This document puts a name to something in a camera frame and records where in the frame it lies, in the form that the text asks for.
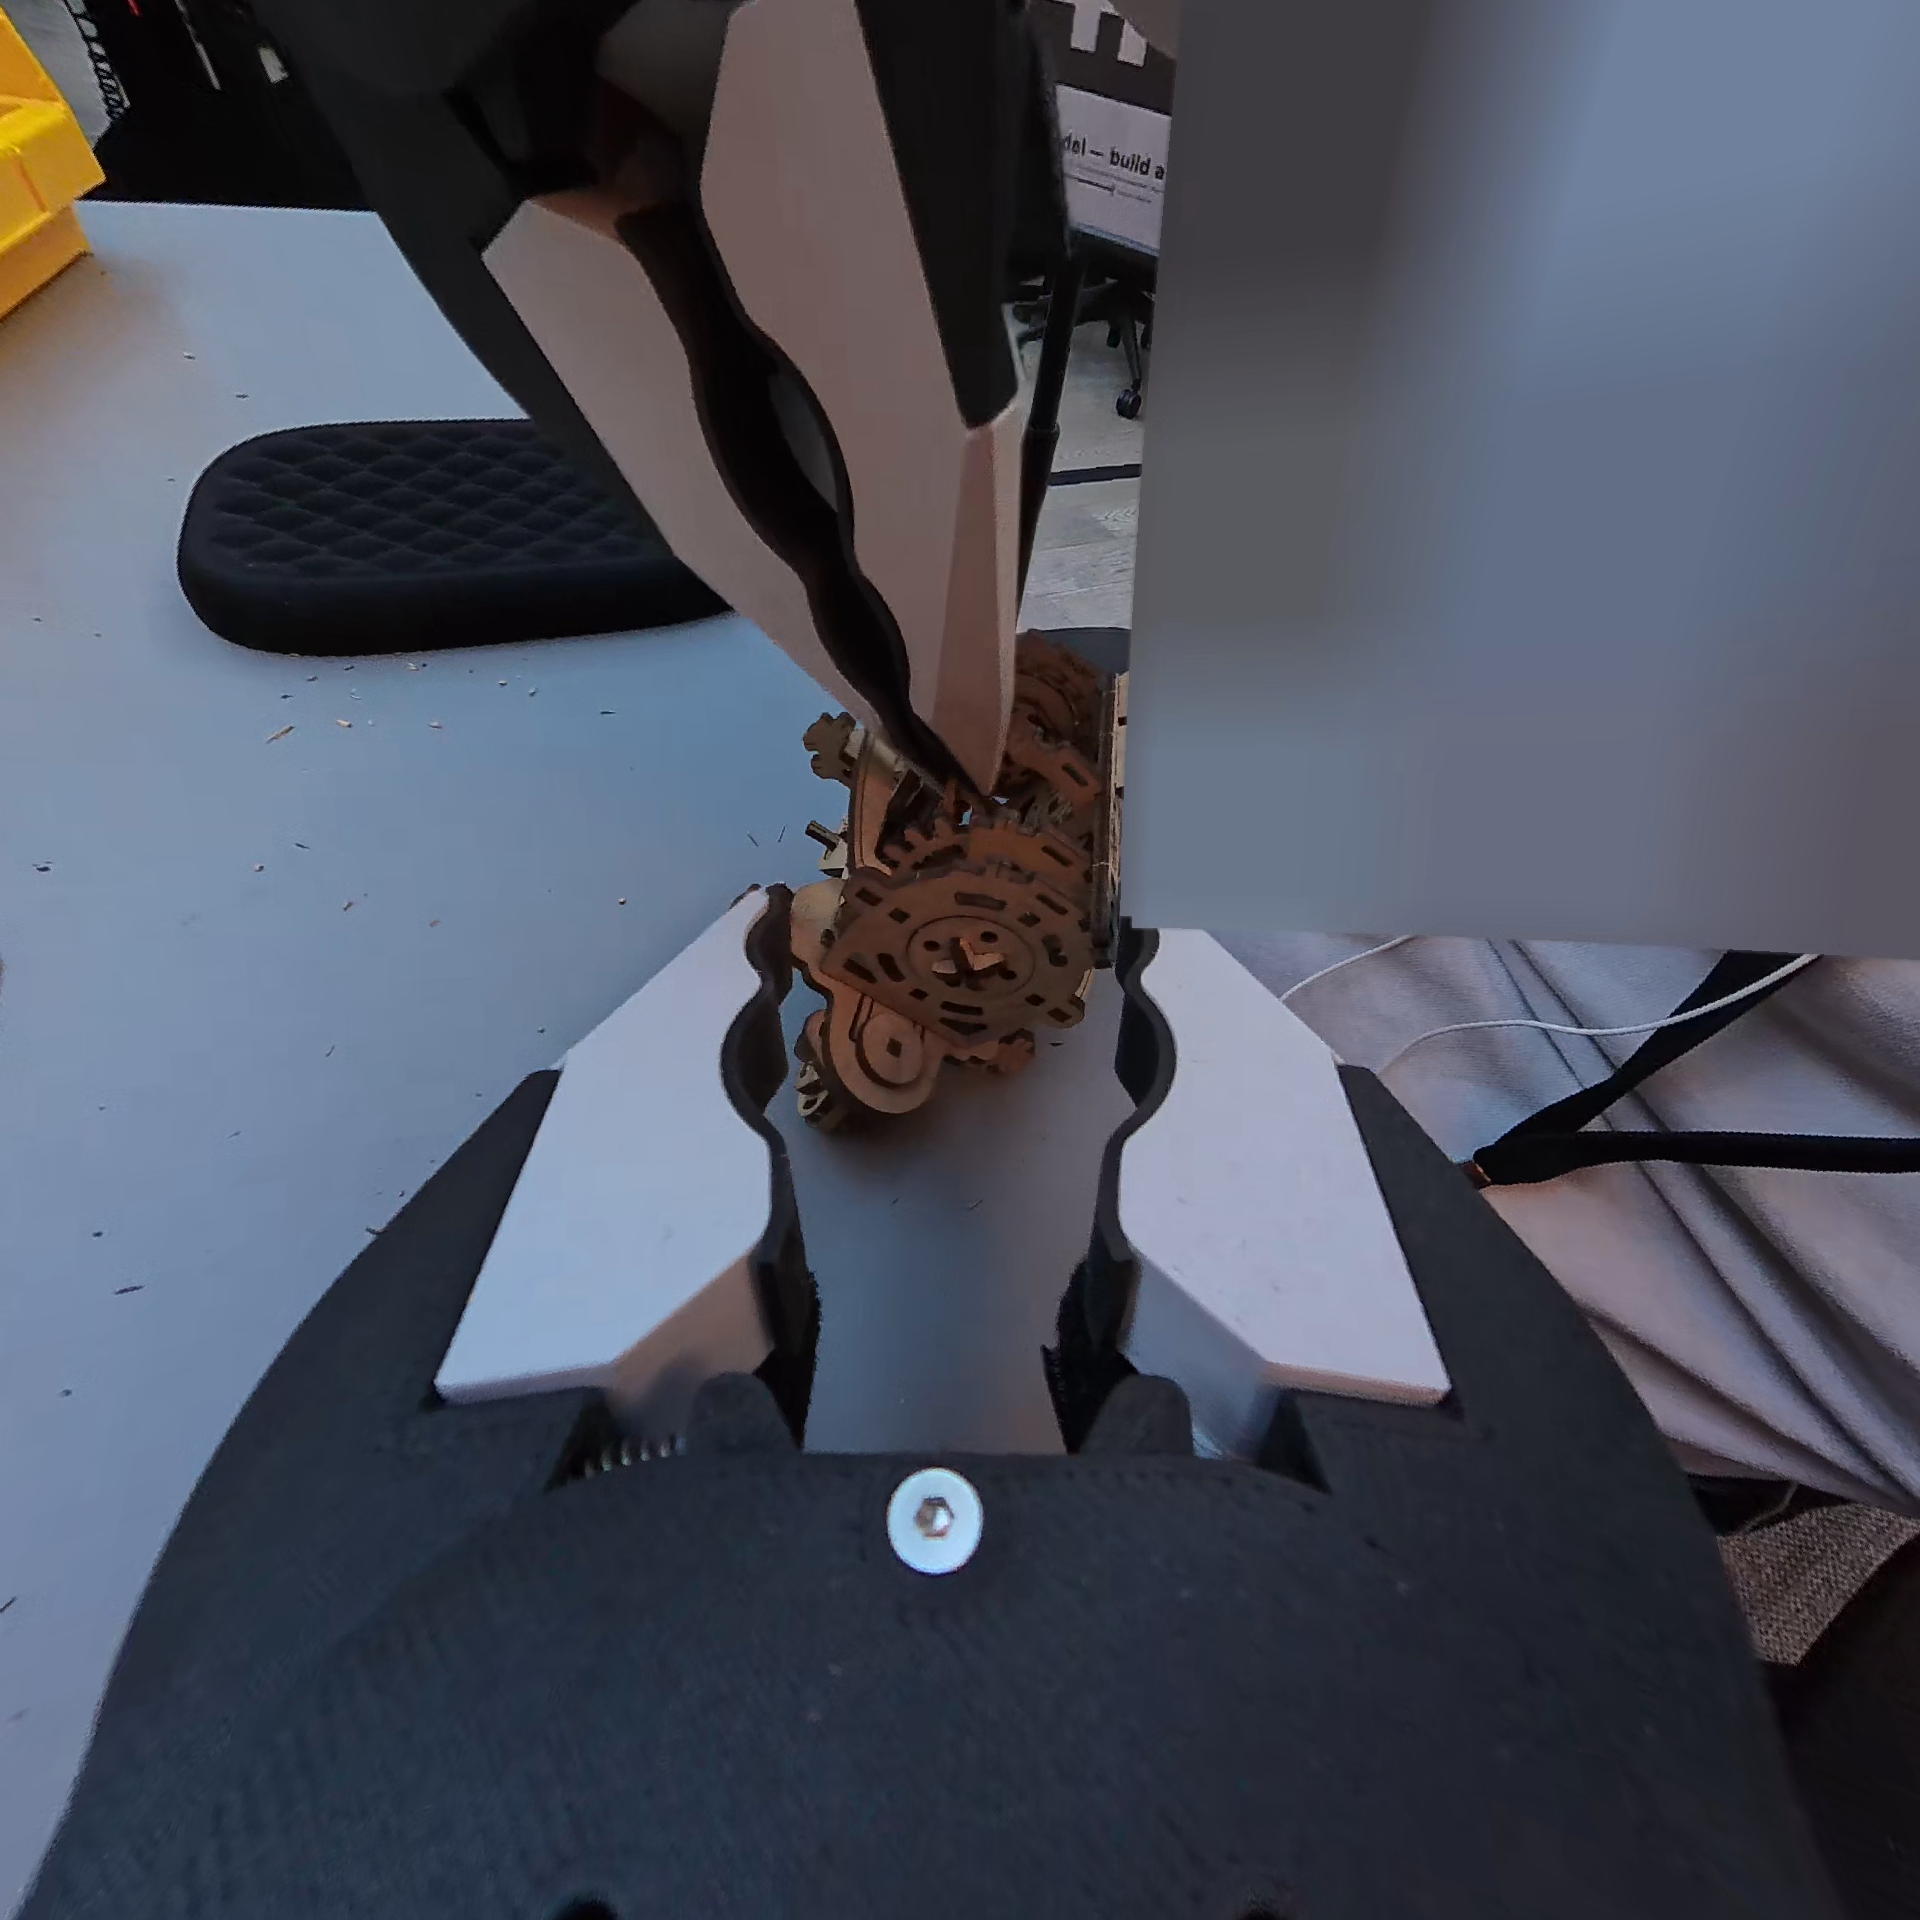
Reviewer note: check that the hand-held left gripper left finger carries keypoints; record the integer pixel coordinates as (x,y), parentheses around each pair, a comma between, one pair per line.
(631,1201)

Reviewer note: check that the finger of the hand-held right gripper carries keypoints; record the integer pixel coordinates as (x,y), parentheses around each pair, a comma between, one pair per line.
(601,345)
(840,224)

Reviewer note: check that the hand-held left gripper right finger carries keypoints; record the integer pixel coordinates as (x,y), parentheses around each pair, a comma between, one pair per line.
(1275,1230)

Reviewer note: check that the wooden mechanical model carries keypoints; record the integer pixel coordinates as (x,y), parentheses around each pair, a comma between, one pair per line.
(961,960)

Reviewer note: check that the grey desk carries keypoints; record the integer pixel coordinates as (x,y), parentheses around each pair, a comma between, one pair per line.
(300,930)

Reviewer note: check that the black wrist rest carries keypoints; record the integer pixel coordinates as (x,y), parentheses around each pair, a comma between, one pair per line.
(421,540)

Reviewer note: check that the white printed sign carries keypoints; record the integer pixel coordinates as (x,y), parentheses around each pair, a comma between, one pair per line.
(1119,164)

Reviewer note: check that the yellow plastic bin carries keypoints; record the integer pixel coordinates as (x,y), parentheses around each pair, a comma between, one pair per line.
(39,181)

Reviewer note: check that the white sweatshirt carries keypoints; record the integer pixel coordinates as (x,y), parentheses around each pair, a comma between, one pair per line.
(1650,1321)

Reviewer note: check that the grey fabric chair seat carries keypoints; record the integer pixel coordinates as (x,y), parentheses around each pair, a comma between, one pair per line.
(1830,1575)

